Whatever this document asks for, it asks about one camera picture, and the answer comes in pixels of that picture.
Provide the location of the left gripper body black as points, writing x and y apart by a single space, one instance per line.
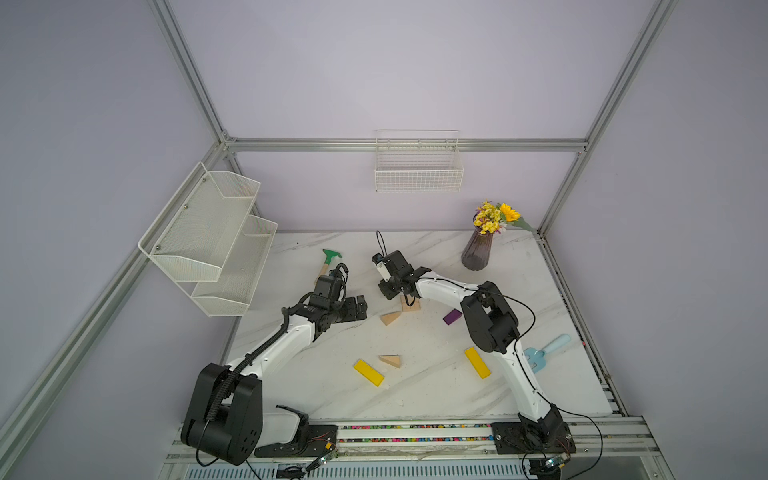
345 311

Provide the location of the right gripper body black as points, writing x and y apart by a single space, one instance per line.
390 289

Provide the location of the wooden rectangular block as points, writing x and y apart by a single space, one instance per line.
410 304

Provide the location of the wooden triangle block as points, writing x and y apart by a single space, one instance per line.
391 360
389 318

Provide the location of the purple triangle block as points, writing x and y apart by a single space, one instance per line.
452 316

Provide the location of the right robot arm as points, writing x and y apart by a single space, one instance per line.
491 322

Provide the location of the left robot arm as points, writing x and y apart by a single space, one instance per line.
226 417

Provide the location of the yellow block left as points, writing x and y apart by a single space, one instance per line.
368 372

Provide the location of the yellow block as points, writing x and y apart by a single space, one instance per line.
368 372
477 362

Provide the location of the dark ribbed vase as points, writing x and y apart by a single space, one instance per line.
476 254

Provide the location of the yellow flower bouquet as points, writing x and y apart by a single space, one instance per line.
494 218

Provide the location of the yellow block right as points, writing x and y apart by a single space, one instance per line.
477 362

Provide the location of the white two-tier mesh shelf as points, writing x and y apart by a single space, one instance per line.
210 243

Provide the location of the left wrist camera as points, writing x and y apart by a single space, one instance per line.
340 274

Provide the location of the green toy hammer wooden handle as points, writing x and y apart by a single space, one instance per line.
330 255

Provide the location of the white wire wall basket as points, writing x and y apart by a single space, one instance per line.
417 161

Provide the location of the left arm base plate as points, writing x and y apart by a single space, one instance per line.
310 441

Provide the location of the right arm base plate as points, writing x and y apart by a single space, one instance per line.
526 437

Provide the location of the aluminium front rail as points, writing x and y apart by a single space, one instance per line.
613 447

